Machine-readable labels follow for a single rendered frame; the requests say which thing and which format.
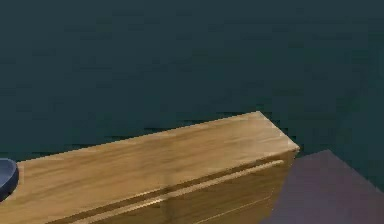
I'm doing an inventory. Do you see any wooden chest of drawers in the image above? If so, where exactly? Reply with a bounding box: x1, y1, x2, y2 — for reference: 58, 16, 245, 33
0, 110, 301, 224

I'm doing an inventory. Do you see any dark blue bowl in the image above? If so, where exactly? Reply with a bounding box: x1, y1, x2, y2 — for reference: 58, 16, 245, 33
0, 157, 20, 202

